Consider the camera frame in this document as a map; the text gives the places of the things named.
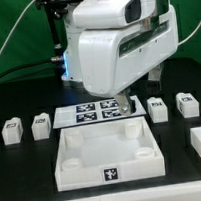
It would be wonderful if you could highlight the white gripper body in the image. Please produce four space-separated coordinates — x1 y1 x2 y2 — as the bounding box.
78 6 178 98

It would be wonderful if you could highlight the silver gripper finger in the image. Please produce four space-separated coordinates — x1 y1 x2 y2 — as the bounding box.
114 90 132 116

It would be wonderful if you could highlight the white square tabletop part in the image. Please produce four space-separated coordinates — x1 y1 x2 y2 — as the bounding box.
55 116 166 191

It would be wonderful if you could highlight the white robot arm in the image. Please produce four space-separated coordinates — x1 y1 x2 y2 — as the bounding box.
56 0 179 116

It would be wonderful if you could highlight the white marker sheet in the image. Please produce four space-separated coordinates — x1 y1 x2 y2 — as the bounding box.
50 94 148 130

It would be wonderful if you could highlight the black cable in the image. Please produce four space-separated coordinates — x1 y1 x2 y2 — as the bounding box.
0 55 68 92

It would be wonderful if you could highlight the white cable right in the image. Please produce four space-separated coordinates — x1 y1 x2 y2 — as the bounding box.
175 19 201 47

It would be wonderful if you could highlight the white cable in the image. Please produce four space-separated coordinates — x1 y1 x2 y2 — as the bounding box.
0 0 58 80
175 19 201 47

